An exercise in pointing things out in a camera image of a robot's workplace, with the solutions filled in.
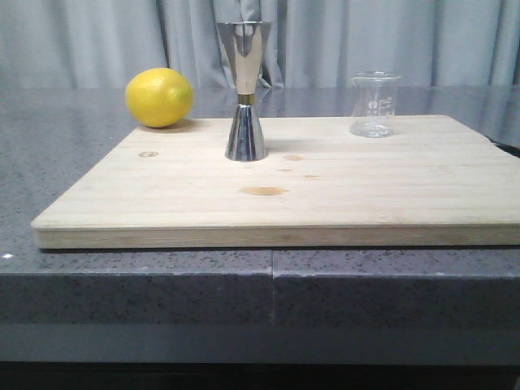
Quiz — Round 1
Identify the clear glass beaker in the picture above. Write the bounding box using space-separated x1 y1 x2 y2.
350 71 401 138

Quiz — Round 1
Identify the steel double jigger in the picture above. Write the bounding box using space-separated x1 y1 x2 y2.
217 21 271 162

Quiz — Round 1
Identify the yellow lemon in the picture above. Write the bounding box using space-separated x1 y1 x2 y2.
125 67 193 128

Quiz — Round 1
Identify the wooden cutting board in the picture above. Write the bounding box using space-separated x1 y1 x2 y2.
32 115 519 249

